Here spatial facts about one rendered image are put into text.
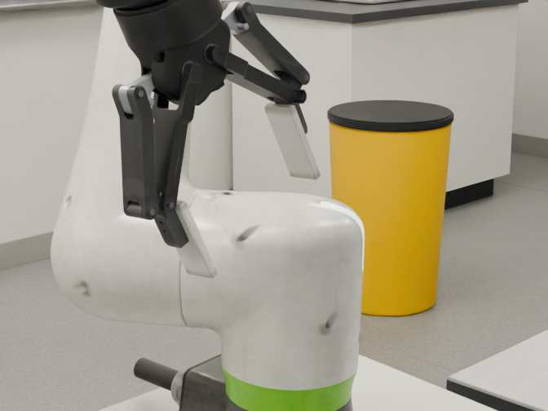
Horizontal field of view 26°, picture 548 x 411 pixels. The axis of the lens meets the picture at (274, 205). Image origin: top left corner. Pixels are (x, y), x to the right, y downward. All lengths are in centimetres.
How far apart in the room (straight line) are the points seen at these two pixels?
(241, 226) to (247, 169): 394
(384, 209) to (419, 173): 16
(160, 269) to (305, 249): 13
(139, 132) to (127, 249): 23
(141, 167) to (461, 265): 363
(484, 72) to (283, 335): 418
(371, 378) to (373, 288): 255
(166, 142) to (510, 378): 77
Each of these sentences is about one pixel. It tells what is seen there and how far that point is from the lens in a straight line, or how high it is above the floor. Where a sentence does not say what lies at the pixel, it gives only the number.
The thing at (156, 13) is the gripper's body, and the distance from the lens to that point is 84.
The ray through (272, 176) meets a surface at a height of 20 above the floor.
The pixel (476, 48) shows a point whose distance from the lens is 511.
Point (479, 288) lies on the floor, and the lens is 422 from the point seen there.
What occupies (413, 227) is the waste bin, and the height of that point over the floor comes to 31.
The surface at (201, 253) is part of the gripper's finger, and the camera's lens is 90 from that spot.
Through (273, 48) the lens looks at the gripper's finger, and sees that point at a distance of 94.
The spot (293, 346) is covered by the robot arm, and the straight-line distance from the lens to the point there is 106.
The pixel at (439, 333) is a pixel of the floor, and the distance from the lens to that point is 378.
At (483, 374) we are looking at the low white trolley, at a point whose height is 76.
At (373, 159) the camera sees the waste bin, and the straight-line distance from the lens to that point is 373.
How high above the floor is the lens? 136
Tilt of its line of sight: 15 degrees down
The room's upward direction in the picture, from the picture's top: straight up
